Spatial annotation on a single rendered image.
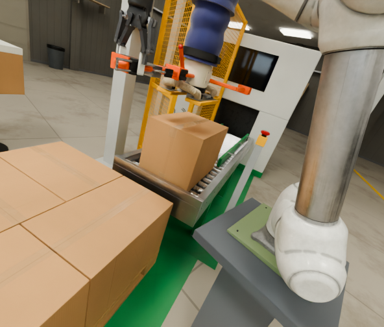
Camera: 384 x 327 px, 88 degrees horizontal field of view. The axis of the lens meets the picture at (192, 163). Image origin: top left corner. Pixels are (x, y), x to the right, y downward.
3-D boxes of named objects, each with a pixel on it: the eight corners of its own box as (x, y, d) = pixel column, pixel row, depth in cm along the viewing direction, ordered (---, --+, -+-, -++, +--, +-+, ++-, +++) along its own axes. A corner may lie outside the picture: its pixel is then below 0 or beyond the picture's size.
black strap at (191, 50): (191, 56, 131) (192, 50, 129) (223, 66, 124) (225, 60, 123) (174, 50, 111) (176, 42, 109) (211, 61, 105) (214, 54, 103)
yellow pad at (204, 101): (205, 98, 141) (207, 91, 139) (218, 103, 138) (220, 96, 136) (183, 100, 112) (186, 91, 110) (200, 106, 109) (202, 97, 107)
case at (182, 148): (176, 150, 196) (188, 111, 180) (213, 168, 185) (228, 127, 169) (137, 169, 144) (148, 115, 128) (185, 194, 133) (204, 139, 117)
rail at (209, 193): (246, 148, 334) (251, 137, 326) (250, 149, 332) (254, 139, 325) (187, 220, 133) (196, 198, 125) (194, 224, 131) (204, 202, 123)
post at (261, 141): (216, 228, 196) (259, 133, 156) (223, 231, 194) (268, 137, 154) (215, 232, 190) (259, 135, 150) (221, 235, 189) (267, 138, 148)
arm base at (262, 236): (312, 244, 84) (318, 235, 82) (292, 272, 70) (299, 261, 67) (274, 218, 95) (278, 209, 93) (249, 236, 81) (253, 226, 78)
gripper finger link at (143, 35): (142, 19, 66) (146, 17, 66) (148, 56, 69) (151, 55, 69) (135, 14, 63) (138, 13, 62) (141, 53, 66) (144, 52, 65)
